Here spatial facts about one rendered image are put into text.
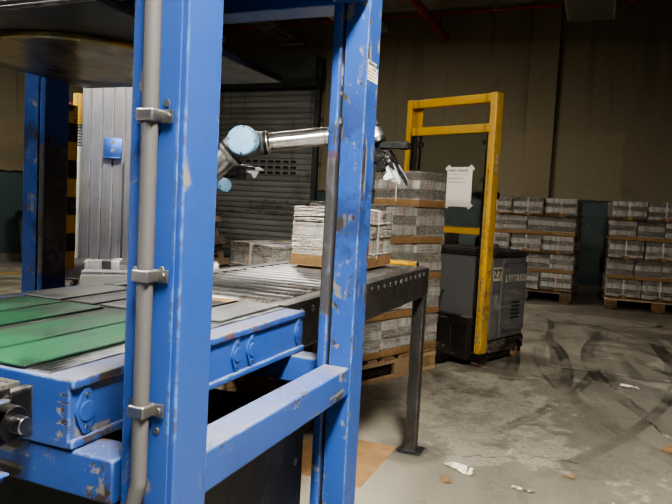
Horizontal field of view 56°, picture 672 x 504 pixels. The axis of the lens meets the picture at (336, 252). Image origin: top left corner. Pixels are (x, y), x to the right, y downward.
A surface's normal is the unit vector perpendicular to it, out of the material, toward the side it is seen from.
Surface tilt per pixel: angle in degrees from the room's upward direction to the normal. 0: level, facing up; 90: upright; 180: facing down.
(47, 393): 90
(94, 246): 90
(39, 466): 90
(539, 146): 90
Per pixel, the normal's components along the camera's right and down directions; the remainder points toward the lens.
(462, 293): -0.70, 0.01
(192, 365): 0.92, 0.07
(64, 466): -0.38, 0.04
